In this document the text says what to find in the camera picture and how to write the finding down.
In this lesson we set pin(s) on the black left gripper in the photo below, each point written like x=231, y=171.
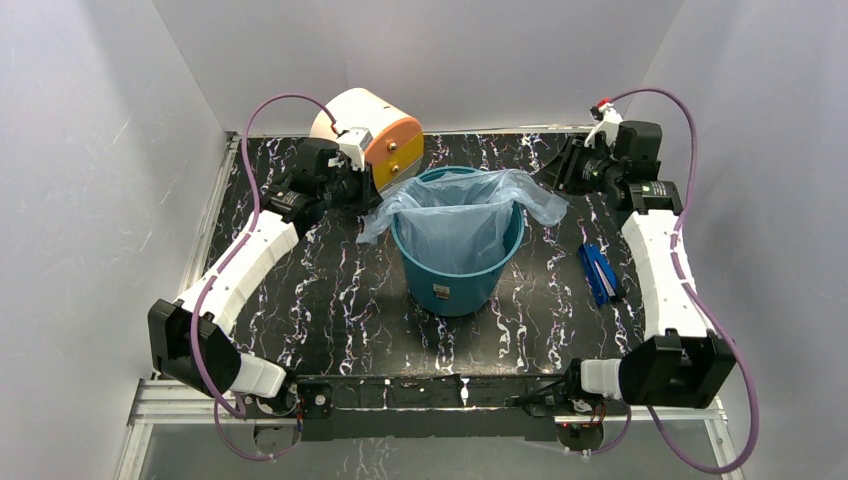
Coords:
x=369, y=196

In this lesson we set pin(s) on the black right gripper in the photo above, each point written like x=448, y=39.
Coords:
x=559, y=172

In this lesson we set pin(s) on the translucent blue plastic bag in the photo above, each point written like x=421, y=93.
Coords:
x=456, y=223

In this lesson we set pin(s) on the teal plastic trash bin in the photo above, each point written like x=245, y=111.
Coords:
x=456, y=295

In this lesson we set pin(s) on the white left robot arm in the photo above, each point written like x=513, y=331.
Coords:
x=191, y=336

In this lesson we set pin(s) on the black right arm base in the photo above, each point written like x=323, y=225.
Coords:
x=578, y=416

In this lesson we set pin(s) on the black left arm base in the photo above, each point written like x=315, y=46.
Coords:
x=279, y=422

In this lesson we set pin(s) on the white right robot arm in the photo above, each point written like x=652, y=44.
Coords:
x=682, y=361

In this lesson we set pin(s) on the round pastel drawer cabinet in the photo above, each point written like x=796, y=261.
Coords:
x=397, y=148

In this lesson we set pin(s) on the blue stapler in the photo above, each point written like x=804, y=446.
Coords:
x=604, y=283

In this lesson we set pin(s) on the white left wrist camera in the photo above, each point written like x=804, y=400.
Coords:
x=353, y=142

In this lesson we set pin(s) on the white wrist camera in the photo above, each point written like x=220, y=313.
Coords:
x=607, y=120
x=353, y=142

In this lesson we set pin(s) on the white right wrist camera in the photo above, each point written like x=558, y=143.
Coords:
x=607, y=120

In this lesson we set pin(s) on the aluminium frame rail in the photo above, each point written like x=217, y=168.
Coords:
x=437, y=427

